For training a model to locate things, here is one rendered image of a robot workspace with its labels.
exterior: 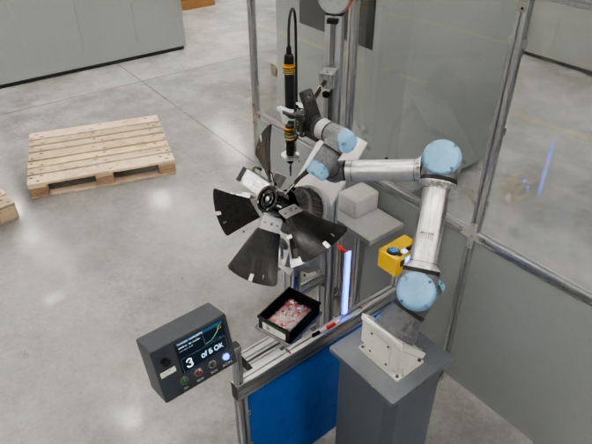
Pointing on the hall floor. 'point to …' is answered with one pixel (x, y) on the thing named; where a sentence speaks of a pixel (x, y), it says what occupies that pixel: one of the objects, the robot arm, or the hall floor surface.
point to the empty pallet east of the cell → (97, 155)
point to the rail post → (242, 421)
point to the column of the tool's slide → (335, 64)
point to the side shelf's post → (357, 272)
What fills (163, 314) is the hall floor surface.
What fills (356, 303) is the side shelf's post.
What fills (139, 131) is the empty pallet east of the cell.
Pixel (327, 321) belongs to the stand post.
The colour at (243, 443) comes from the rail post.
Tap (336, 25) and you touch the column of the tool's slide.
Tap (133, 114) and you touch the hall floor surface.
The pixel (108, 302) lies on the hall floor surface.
